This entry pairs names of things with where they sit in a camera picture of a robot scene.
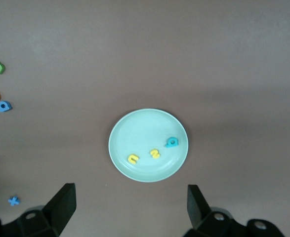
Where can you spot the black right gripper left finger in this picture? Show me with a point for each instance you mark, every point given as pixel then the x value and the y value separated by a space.
pixel 48 222

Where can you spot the blue foam letter x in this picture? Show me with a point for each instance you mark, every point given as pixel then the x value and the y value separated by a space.
pixel 13 200

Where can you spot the yellow foam letter u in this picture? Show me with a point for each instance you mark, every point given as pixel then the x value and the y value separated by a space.
pixel 131 158

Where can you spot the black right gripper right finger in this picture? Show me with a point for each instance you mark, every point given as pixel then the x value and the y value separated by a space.
pixel 209 224

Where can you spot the yellow foam letter s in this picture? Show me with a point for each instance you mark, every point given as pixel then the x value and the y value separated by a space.
pixel 155 153

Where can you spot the teal foam letter b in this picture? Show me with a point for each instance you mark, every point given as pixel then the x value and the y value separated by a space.
pixel 170 143

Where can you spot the light green plate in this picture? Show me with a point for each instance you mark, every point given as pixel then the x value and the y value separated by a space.
pixel 139 133

